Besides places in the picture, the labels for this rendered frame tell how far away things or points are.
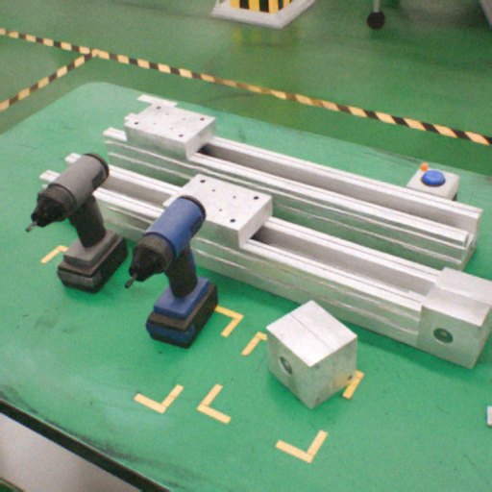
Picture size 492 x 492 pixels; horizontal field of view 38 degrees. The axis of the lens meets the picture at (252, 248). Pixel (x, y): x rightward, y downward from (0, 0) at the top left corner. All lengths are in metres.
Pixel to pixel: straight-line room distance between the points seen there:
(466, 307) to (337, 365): 0.21
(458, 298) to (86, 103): 1.16
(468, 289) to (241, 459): 0.42
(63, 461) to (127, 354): 0.65
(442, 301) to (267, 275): 0.30
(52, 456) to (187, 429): 0.78
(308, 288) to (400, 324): 0.16
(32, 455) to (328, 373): 0.96
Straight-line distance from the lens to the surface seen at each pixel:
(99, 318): 1.26
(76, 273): 1.29
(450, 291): 1.13
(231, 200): 1.26
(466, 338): 1.11
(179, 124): 1.51
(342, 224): 1.35
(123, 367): 1.17
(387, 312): 1.14
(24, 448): 1.85
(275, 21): 4.33
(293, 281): 1.19
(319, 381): 1.04
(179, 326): 1.14
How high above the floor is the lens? 1.63
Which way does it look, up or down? 39 degrees down
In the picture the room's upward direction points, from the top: 4 degrees counter-clockwise
